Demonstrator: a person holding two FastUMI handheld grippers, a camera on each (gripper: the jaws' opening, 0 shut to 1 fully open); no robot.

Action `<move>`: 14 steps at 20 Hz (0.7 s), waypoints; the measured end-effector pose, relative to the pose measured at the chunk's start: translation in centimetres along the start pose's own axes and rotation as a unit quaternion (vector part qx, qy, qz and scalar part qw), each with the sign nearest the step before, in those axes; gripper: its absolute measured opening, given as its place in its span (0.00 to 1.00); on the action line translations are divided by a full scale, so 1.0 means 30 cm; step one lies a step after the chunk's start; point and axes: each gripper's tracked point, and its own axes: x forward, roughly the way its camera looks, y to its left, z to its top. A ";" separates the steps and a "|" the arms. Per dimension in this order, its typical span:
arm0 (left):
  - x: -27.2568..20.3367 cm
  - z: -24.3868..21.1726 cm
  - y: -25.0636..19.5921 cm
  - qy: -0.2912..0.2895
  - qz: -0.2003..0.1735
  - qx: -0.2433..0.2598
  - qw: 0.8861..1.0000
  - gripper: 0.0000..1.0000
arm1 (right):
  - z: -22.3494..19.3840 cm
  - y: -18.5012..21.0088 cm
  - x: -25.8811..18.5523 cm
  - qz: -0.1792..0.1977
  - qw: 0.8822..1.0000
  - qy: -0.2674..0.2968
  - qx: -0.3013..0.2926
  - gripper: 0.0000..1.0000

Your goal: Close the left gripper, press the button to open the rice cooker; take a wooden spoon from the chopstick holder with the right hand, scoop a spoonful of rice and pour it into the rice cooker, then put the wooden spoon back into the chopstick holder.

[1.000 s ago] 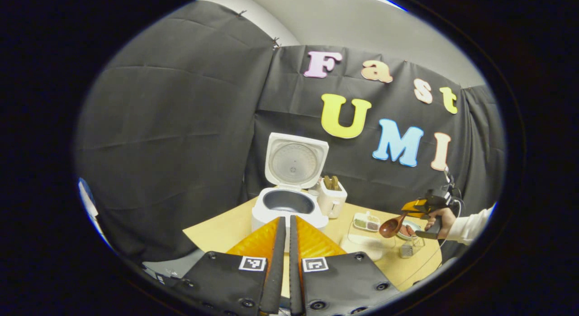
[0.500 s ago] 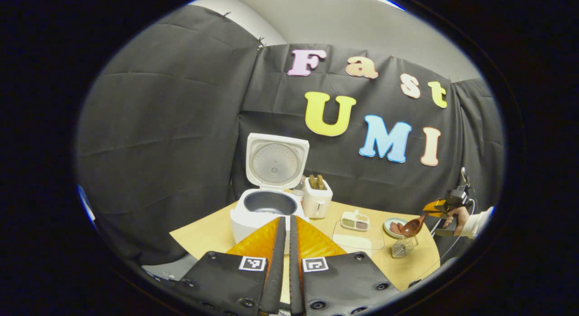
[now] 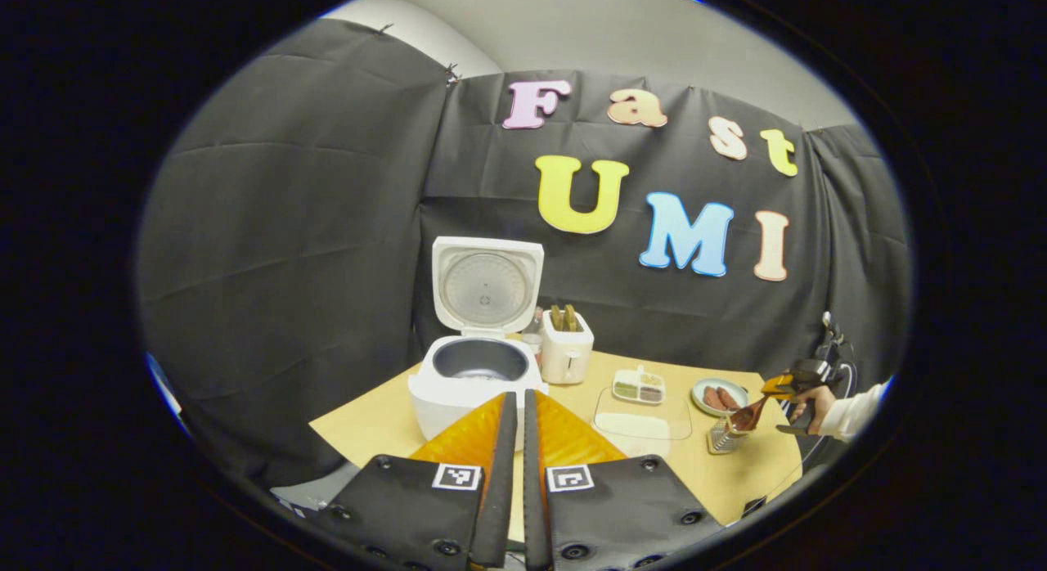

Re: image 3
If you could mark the red sausage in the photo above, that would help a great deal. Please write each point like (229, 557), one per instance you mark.
(713, 399)
(730, 397)

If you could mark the clear water bottle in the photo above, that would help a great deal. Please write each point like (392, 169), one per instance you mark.
(533, 338)

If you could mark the clear box of rice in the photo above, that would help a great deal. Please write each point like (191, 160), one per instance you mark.
(642, 430)

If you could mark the metal mesh chopstick holder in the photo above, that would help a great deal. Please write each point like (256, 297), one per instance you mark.
(721, 440)

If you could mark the brown bread slice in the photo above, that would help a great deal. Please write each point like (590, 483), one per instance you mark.
(571, 317)
(557, 319)

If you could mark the pale green plate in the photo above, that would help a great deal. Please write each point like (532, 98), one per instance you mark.
(699, 403)

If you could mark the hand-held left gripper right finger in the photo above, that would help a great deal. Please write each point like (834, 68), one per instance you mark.
(533, 489)

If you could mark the white toaster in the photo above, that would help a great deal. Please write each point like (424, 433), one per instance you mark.
(566, 358)

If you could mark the black backdrop cloth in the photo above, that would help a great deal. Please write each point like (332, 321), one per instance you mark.
(286, 252)

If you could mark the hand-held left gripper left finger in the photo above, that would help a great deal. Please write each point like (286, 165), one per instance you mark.
(501, 489)

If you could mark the wooden spoon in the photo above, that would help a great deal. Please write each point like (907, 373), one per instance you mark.
(744, 417)

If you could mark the white divided bean dish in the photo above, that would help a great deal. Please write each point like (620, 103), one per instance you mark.
(638, 387)

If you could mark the white rice cooker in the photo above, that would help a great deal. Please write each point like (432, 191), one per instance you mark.
(458, 395)

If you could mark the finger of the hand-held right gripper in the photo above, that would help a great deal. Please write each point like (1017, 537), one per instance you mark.
(779, 384)

